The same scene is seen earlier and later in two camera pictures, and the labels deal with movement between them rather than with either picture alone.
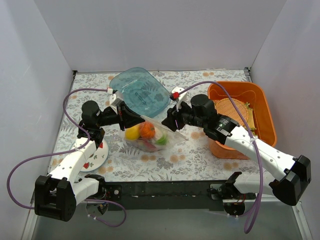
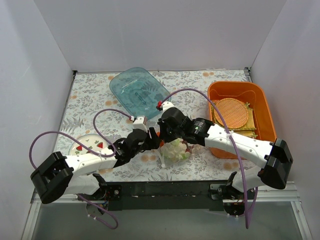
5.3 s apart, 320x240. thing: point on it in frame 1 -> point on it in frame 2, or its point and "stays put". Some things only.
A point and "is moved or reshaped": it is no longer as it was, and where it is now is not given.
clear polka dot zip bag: x=150 y=135 is moved or reshaped
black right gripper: x=174 y=119 -> x=164 y=132
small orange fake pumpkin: x=147 y=130 is moved or reshaped
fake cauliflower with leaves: x=162 y=140 is moved or reshaped
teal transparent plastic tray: x=141 y=91 stays put
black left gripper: x=122 y=116 -> x=148 y=139
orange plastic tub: x=252 y=93 stays put
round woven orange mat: x=224 y=107 stays put
